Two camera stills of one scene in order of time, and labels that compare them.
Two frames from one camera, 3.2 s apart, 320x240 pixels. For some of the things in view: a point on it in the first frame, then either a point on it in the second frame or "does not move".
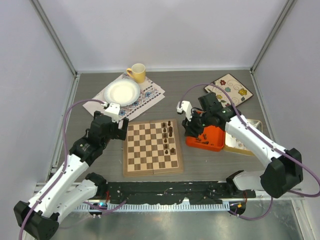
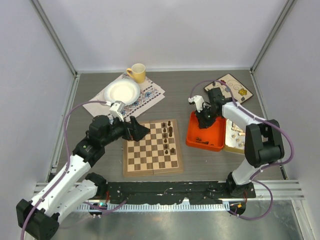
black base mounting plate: [197, 192] does not move
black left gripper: [120, 133] → [133, 130]
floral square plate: [237, 93] does not move
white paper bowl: [124, 91] does not move
